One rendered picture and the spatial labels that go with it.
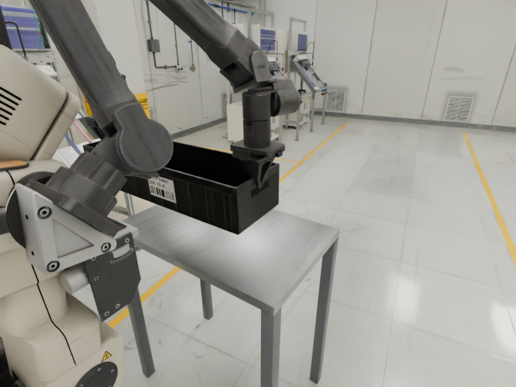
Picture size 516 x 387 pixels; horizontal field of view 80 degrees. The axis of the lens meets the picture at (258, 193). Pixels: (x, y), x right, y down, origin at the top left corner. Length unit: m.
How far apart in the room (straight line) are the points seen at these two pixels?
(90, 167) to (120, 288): 0.32
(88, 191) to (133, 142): 0.09
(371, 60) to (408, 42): 0.72
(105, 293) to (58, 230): 0.26
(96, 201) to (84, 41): 0.22
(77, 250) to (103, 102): 0.21
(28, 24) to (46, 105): 1.91
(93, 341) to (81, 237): 0.33
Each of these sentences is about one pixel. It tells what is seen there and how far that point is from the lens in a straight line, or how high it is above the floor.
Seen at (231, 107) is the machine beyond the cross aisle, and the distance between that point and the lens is 4.99.
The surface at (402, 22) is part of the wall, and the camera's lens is 7.33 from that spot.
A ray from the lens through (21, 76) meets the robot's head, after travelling 0.58.
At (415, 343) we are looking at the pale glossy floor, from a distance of 1.96.
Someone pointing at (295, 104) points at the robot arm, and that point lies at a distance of 0.68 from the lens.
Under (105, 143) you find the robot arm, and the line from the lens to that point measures 0.49.
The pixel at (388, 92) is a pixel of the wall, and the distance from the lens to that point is 7.36.
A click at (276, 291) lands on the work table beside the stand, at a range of 0.86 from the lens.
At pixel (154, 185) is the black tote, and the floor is 1.07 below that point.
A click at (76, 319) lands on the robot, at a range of 0.75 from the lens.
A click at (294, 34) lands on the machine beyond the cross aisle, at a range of 6.16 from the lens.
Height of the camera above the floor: 1.38
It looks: 25 degrees down
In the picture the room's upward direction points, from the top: straight up
